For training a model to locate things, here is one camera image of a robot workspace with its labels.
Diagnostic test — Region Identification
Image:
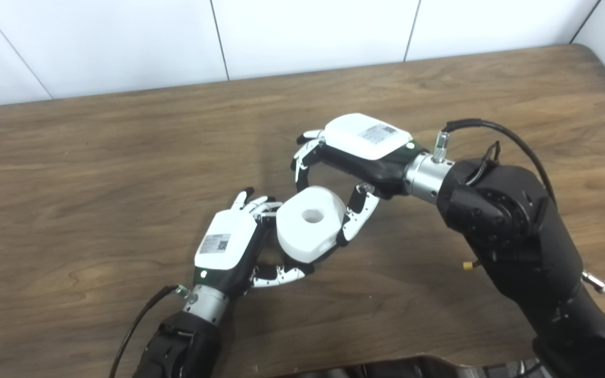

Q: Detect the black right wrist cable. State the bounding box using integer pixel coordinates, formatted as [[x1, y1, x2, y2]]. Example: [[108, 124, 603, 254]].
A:
[[434, 119, 558, 205]]

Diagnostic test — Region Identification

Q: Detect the round white piece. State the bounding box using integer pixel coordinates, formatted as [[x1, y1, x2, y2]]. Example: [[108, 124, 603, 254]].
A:
[[276, 186, 346, 264]]

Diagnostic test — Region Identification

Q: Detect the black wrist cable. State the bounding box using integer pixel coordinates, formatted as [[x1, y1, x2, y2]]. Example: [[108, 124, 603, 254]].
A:
[[434, 119, 558, 205], [108, 284, 190, 378]]

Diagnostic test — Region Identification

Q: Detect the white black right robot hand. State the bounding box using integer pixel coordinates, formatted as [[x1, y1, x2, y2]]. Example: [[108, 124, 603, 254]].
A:
[[290, 113, 424, 247]]

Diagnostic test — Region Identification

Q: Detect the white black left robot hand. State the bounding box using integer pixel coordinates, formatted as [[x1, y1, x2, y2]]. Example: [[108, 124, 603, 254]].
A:
[[193, 187, 314, 300]]

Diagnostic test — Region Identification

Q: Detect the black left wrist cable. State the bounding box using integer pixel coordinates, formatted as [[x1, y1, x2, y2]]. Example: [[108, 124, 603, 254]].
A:
[[108, 284, 190, 378]]

